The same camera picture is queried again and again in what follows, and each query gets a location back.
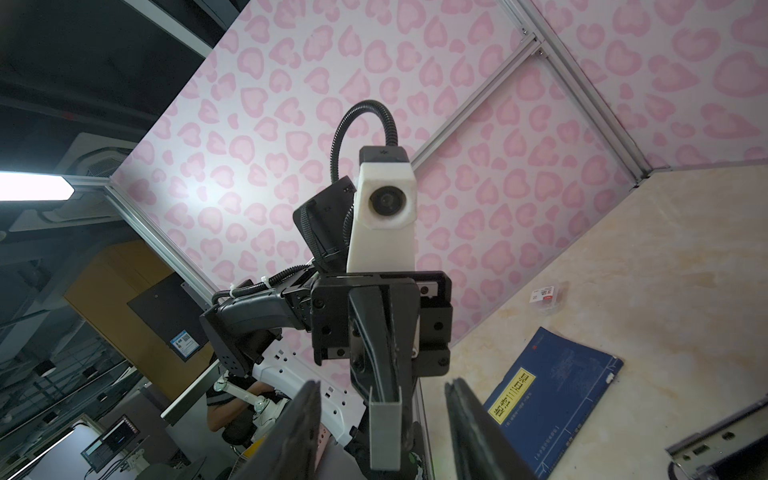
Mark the aluminium corner frame post left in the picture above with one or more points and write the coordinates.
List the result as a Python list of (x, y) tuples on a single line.
[(604, 122)]

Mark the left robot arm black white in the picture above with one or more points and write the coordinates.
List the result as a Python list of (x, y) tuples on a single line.
[(246, 324)]

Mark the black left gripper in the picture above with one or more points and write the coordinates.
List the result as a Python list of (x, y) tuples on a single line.
[(392, 325)]

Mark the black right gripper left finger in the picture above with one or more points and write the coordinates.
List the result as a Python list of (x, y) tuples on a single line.
[(290, 450)]

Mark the aluminium diagonal frame bar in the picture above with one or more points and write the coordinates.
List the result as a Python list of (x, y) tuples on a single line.
[(527, 47)]

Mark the ceiling light panel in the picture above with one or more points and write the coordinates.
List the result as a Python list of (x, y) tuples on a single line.
[(31, 187)]

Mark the person seated outside enclosure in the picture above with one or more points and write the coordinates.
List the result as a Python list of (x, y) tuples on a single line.
[(233, 417)]

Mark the blue notebook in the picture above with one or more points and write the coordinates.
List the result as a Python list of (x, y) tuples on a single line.
[(547, 395)]

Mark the small red white staple box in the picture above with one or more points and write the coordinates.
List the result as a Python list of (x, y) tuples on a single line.
[(549, 299)]

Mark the computer monitor outside enclosure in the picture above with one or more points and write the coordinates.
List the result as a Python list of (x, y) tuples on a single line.
[(99, 453)]

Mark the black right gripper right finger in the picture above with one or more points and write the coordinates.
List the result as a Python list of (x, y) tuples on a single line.
[(480, 448)]

